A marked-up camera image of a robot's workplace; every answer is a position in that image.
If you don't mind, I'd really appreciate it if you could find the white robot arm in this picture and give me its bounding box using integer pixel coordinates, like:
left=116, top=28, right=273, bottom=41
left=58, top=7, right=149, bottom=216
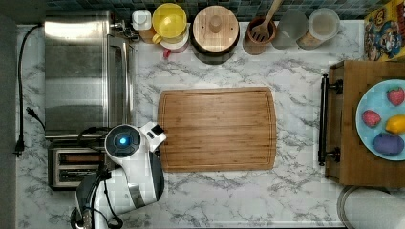
left=71, top=122, right=166, bottom=229

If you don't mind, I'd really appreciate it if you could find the stainless toaster oven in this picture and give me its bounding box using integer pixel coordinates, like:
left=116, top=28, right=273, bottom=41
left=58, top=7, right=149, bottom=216
left=44, top=11, right=131, bottom=139

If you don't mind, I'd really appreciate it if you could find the silver two-slot toaster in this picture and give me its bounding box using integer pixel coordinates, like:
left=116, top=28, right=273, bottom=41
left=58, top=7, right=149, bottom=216
left=48, top=141, right=115, bottom=191

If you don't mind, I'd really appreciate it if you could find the bamboo cutting board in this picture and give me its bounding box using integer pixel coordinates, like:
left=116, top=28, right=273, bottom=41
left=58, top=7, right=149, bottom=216
left=158, top=87, right=277, bottom=172

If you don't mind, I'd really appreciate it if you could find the red and white mug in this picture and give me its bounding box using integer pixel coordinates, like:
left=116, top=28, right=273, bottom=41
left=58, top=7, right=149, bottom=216
left=160, top=31, right=189, bottom=59

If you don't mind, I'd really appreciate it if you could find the black pot with wooden lid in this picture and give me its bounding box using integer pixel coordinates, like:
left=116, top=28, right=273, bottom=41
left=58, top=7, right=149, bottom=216
left=190, top=6, right=240, bottom=65

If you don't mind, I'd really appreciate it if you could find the wooden spatula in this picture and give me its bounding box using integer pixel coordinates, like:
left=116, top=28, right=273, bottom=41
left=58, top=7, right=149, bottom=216
left=251, top=0, right=284, bottom=42

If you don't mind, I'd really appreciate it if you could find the yellow cup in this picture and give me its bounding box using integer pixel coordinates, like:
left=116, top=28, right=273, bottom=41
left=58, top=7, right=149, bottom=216
left=152, top=3, right=187, bottom=44

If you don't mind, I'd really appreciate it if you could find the brown ceramic utensil holder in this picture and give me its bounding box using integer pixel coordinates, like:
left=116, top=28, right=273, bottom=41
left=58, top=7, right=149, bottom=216
left=243, top=17, right=276, bottom=55

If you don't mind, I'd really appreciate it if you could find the white capped bottle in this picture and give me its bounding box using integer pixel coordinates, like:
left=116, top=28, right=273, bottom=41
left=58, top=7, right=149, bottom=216
left=132, top=10, right=155, bottom=44

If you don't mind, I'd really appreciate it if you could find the frosted plastic cup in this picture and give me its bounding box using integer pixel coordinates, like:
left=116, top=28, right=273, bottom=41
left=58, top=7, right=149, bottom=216
left=272, top=10, right=309, bottom=50

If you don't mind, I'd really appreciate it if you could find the clear lidded snack container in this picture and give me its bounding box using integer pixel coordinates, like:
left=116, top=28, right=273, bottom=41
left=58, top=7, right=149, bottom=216
left=296, top=8, right=340, bottom=50

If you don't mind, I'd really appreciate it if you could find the red toy strawberry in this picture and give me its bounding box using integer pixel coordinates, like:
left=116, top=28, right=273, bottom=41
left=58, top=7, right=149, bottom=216
left=362, top=110, right=381, bottom=128
left=387, top=87, right=404, bottom=106

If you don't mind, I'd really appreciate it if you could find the light blue plate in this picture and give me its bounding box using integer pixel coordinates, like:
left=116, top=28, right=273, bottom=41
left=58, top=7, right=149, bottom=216
left=355, top=79, right=404, bottom=161

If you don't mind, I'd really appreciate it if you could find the white round object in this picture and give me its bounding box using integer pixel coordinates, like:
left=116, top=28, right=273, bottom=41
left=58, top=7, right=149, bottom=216
left=336, top=186, right=405, bottom=229

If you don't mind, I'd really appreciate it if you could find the purple toy eggplant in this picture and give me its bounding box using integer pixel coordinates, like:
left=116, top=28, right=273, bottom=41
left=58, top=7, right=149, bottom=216
left=373, top=133, right=404, bottom=156

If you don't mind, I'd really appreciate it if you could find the yellow toy lemon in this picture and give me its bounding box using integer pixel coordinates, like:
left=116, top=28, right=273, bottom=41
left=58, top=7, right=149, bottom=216
left=385, top=114, right=405, bottom=135

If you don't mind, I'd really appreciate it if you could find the yellow cereal box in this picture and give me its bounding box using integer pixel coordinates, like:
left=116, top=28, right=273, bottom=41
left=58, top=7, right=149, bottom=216
left=364, top=0, right=405, bottom=62

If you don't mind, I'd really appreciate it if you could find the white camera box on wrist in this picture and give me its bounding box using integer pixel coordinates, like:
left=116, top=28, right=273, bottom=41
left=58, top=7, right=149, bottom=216
left=140, top=121, right=167, bottom=153

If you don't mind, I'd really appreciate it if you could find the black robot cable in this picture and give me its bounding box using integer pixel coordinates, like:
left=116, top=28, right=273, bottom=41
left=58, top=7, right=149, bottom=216
left=70, top=126, right=124, bottom=229

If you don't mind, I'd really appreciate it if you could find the wooden tray with black handle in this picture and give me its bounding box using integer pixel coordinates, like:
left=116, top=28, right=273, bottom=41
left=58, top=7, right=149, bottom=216
left=318, top=60, right=405, bottom=188

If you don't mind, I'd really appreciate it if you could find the black power cord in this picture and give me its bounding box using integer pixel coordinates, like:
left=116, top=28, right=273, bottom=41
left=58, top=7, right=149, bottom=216
left=12, top=22, right=46, bottom=158

